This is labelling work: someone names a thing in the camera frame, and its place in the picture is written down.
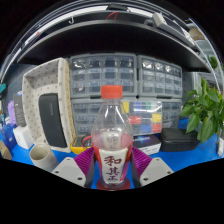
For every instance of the green potted plant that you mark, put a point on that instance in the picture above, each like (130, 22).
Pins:
(203, 110)

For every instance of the black rectangular case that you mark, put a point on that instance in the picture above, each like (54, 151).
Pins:
(53, 120)

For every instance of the brown cardboard box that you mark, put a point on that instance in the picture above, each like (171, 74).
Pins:
(4, 150)

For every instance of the white cardboard box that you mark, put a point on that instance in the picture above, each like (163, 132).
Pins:
(23, 136)

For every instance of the grey cabinet with coloured drawers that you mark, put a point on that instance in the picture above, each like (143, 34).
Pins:
(150, 116)

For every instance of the blue plastic bag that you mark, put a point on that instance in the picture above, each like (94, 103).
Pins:
(7, 136)

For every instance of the white dotted fabric tray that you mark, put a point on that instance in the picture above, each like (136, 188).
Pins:
(33, 83)

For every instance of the clear red-capped drink bottle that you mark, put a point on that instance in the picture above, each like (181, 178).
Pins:
(112, 133)

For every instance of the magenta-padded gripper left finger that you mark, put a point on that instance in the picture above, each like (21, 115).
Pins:
(68, 170)

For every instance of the dark blue product box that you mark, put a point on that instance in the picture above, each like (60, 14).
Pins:
(146, 144)

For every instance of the grey small-parts drawer cabinet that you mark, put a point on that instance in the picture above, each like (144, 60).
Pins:
(85, 116)
(103, 73)
(160, 76)

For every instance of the white grey ceramic mug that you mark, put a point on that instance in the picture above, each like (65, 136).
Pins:
(43, 158)

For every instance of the dark grey labelled box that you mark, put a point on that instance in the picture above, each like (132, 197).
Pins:
(19, 110)

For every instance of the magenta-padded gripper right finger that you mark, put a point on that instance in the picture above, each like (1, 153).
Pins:
(156, 170)

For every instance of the yellow multimeter with red leads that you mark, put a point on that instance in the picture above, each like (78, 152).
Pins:
(78, 143)

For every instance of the white metal shelf rack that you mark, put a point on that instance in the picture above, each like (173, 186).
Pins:
(208, 53)

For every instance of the black zip case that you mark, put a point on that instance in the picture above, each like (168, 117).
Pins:
(178, 140)

